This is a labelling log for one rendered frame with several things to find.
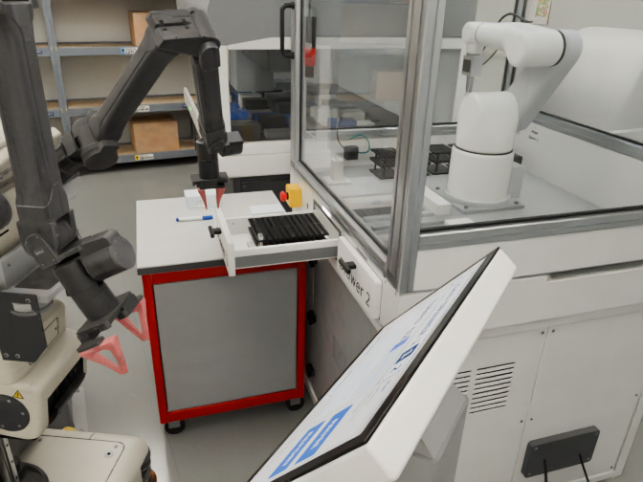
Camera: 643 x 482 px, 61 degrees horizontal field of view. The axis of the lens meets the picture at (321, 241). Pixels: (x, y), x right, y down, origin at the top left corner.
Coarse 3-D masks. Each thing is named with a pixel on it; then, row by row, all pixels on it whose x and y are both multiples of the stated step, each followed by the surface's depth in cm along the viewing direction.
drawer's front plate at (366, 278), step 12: (348, 252) 152; (360, 264) 145; (348, 276) 155; (360, 276) 146; (372, 276) 138; (360, 288) 146; (372, 288) 138; (360, 300) 147; (372, 300) 138; (372, 312) 139
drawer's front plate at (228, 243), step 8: (216, 208) 177; (216, 216) 176; (216, 224) 178; (224, 224) 166; (224, 232) 160; (224, 240) 161; (232, 240) 155; (224, 248) 163; (232, 248) 154; (224, 256) 166; (232, 256) 155; (232, 264) 156; (232, 272) 157
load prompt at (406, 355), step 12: (468, 276) 88; (456, 288) 87; (444, 300) 85; (432, 312) 84; (432, 324) 76; (420, 336) 75; (408, 348) 74; (396, 360) 73; (408, 360) 68; (396, 372) 66
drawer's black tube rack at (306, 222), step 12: (276, 216) 180; (288, 216) 180; (300, 216) 181; (312, 216) 181; (264, 228) 171; (276, 228) 171; (288, 228) 171; (300, 228) 172; (312, 228) 172; (324, 228) 172; (276, 240) 164; (288, 240) 170; (300, 240) 171; (312, 240) 171
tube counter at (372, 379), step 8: (416, 328) 82; (408, 336) 82; (400, 344) 80; (392, 352) 79; (384, 360) 79; (376, 368) 78; (384, 368) 74; (376, 376) 73; (368, 384) 72; (360, 392) 72
